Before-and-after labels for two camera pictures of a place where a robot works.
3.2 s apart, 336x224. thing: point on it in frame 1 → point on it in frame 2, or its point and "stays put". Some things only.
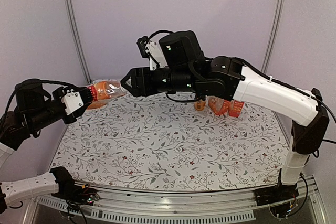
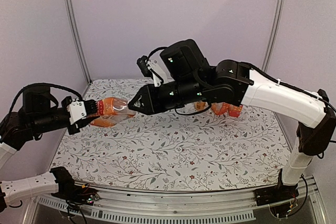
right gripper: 139,78 → 149,105
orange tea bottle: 104,91 → 111,110
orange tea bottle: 219,106 stays put
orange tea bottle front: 234,108 stays put
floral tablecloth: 162,142 stays put
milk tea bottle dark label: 199,105 stays put
